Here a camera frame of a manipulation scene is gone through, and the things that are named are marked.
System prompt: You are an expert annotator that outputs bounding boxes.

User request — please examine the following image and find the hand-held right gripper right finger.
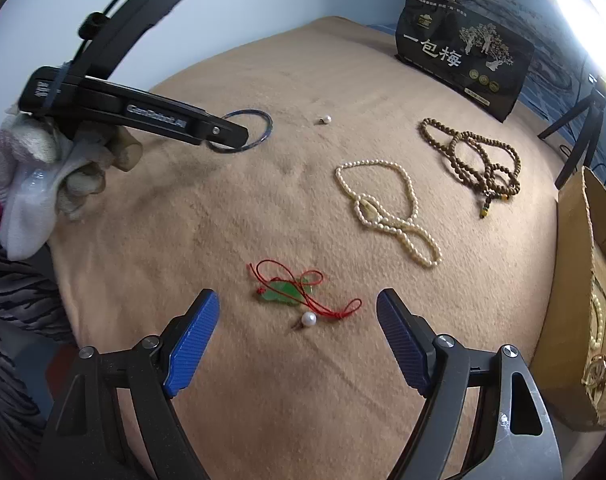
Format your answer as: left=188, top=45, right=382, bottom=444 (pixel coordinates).
left=376, top=287, right=564, bottom=480

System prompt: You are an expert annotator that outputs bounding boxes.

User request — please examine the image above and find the dark metal bangle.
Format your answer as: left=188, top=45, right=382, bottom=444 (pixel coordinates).
left=206, top=109, right=274, bottom=154

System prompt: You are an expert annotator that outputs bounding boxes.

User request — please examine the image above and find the cardboard box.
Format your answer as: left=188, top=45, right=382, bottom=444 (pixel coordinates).
left=545, top=165, right=606, bottom=432

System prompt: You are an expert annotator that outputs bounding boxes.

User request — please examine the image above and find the ring light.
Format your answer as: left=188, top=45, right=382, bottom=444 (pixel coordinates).
left=544, top=0, right=606, bottom=92

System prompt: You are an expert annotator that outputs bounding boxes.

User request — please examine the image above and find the person's grey striped clothing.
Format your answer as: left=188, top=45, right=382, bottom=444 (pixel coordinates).
left=0, top=239, right=80, bottom=466

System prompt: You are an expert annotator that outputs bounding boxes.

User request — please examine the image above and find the brown wooden bead necklace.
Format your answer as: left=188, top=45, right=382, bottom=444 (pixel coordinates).
left=417, top=117, right=523, bottom=220

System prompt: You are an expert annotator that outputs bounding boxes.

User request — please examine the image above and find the tan blanket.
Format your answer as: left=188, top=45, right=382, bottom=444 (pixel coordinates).
left=47, top=15, right=570, bottom=480

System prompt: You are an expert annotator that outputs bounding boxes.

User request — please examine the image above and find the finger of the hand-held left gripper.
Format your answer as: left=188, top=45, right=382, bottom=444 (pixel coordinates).
left=117, top=90, right=250, bottom=154

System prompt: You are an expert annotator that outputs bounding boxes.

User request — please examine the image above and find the gold wrist watch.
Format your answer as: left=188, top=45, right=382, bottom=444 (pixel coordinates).
left=582, top=352, right=606, bottom=391

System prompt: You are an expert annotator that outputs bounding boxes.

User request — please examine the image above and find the green pendant with red cord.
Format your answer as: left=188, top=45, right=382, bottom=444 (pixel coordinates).
left=249, top=259, right=363, bottom=322

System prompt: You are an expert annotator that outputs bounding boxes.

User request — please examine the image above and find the black power cable with controller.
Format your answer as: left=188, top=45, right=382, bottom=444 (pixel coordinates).
left=557, top=144, right=606, bottom=177

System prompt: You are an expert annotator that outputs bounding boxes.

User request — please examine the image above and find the person's left hand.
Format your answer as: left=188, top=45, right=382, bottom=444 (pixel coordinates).
left=0, top=111, right=144, bottom=262

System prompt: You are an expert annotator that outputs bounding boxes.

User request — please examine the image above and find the black tripod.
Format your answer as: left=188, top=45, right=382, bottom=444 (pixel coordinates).
left=538, top=74, right=606, bottom=191

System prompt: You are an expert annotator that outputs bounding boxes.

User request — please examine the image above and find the short pearl bracelet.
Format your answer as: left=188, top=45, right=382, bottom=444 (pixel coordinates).
left=588, top=292, right=606, bottom=351

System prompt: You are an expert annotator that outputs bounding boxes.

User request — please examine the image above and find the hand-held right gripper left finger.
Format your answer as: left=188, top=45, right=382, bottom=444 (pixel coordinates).
left=38, top=288, right=220, bottom=480

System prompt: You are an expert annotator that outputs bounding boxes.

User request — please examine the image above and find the white pearl necklace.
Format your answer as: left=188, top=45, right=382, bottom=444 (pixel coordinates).
left=335, top=159, right=443, bottom=269

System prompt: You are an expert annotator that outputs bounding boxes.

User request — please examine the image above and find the black printed snack bag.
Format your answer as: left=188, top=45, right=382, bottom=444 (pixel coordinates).
left=395, top=0, right=536, bottom=124

